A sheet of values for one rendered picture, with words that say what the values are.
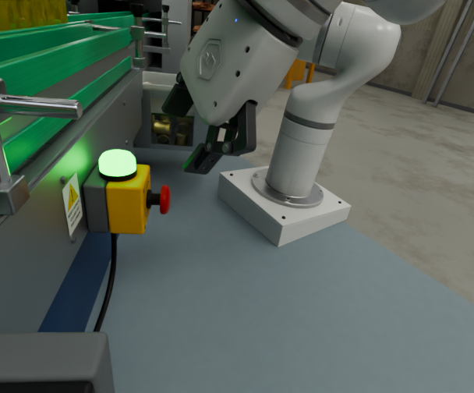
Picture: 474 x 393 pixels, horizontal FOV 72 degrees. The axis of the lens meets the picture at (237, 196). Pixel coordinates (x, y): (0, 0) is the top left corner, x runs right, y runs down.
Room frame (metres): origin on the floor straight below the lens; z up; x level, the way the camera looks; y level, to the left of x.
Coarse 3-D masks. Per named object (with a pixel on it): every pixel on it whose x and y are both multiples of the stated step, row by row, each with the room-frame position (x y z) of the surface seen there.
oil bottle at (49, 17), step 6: (42, 0) 0.60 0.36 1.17; (48, 0) 0.63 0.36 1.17; (42, 6) 0.60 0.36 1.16; (48, 6) 0.62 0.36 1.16; (42, 12) 0.60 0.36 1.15; (48, 12) 0.62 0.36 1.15; (54, 12) 0.64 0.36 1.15; (48, 18) 0.61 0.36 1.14; (54, 18) 0.64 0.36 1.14; (48, 24) 0.61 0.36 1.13
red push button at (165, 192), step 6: (162, 186) 0.37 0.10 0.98; (162, 192) 0.36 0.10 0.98; (168, 192) 0.37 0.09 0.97; (150, 198) 0.37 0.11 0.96; (156, 198) 0.37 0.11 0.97; (162, 198) 0.36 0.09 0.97; (168, 198) 0.37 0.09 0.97; (150, 204) 0.37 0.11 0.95; (156, 204) 0.37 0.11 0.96; (162, 204) 0.36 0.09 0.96; (168, 204) 0.36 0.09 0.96; (162, 210) 0.36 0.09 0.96
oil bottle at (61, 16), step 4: (56, 0) 0.66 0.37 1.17; (60, 0) 0.68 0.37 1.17; (64, 0) 0.70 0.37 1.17; (56, 4) 0.66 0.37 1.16; (60, 4) 0.68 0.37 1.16; (64, 4) 0.69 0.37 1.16; (56, 8) 0.66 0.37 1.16; (60, 8) 0.67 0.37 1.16; (64, 8) 0.69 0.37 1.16; (56, 12) 0.66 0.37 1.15; (60, 12) 0.67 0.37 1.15; (64, 12) 0.69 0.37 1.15; (56, 16) 0.65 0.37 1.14; (60, 16) 0.67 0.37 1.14; (64, 16) 0.69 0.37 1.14; (56, 20) 0.65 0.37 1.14; (60, 20) 0.66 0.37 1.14; (64, 20) 0.68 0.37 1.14
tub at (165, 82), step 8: (144, 72) 0.97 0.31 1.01; (152, 72) 0.98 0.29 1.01; (144, 80) 0.96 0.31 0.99; (152, 80) 0.97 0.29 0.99; (160, 80) 0.97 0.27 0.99; (168, 80) 0.98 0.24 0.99; (144, 88) 0.82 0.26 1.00; (152, 88) 0.82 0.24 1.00; (160, 88) 0.82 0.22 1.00; (168, 88) 0.82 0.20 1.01
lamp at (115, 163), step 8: (104, 152) 0.37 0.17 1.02; (112, 152) 0.36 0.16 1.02; (120, 152) 0.37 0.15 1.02; (128, 152) 0.37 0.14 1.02; (104, 160) 0.35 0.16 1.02; (112, 160) 0.35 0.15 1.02; (120, 160) 0.35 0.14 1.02; (128, 160) 0.36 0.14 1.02; (104, 168) 0.35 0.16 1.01; (112, 168) 0.34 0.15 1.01; (120, 168) 0.35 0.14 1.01; (128, 168) 0.35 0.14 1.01; (104, 176) 0.34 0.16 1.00; (112, 176) 0.34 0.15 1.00; (120, 176) 0.35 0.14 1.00; (128, 176) 0.35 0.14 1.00
